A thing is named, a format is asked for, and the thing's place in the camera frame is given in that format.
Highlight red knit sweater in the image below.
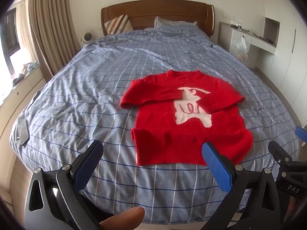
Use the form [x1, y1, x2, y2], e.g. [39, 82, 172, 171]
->
[120, 70, 253, 166]

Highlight left hand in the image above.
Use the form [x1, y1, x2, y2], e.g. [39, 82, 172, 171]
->
[100, 207, 145, 230]

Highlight white wardrobe cabinets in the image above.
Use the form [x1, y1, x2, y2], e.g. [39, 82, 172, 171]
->
[258, 0, 306, 126]

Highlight grey phone on bed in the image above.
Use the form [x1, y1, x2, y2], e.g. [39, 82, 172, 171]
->
[16, 118, 30, 146]

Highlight white plastic bag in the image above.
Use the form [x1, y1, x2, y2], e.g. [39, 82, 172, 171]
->
[234, 36, 248, 63]

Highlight white built-in desk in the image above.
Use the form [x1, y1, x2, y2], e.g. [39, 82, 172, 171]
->
[218, 22, 276, 69]

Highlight clutter on window sill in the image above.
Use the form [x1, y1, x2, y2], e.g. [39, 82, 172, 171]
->
[12, 61, 40, 87]

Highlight small white round fan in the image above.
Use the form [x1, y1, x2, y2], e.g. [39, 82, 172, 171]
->
[82, 32, 93, 44]

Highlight white bed pillow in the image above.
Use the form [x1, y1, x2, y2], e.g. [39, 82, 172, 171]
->
[154, 17, 198, 29]

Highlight beige pleated curtain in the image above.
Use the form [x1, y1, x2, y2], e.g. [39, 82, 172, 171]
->
[28, 0, 81, 81]

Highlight brown wooden headboard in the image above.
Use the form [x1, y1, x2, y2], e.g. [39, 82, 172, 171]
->
[101, 0, 215, 37]

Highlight striped throw pillow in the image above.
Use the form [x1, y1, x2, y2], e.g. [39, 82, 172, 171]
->
[104, 15, 133, 35]

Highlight window with dark frame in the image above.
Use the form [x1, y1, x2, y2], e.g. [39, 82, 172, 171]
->
[1, 8, 20, 76]

